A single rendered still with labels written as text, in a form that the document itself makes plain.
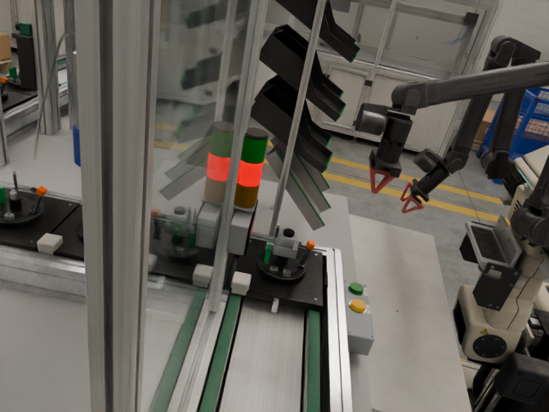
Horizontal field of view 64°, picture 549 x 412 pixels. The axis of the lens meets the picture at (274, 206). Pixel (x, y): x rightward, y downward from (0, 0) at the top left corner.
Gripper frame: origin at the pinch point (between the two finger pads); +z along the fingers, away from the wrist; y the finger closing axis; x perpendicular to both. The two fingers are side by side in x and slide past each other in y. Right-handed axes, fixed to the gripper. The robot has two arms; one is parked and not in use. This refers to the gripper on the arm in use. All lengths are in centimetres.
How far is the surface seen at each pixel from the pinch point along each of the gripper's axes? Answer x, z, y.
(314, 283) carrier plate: -8.6, 27.2, 8.4
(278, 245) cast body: -20.7, 18.7, 7.4
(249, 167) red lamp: -31.0, -10.1, 27.0
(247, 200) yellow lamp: -30.0, -3.0, 26.8
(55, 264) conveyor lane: -74, 30, 21
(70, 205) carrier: -83, 29, -4
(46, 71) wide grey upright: -127, 13, -69
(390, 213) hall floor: 77, 119, -232
